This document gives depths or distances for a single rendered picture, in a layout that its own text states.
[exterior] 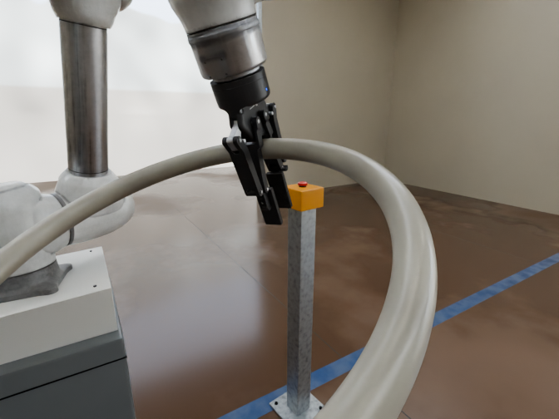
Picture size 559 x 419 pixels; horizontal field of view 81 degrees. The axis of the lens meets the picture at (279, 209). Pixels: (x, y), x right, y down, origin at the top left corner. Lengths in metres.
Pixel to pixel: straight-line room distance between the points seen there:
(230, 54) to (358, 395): 0.36
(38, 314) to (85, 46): 0.63
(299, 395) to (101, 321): 1.02
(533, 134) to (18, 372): 6.04
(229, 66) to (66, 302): 0.71
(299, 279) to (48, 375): 0.84
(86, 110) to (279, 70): 4.96
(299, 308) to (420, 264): 1.20
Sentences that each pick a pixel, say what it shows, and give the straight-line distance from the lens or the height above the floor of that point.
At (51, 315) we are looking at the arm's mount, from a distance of 0.97.
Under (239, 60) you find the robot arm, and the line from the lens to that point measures 0.42.
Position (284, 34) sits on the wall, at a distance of 5.93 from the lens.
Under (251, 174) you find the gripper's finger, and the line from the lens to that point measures 0.45.
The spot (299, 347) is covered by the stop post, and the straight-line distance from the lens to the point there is 1.53.
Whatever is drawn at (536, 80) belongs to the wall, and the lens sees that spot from 6.16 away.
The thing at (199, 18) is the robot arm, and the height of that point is 1.44.
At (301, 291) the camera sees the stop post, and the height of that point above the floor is 0.65.
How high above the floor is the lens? 1.34
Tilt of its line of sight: 16 degrees down
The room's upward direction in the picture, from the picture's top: straight up
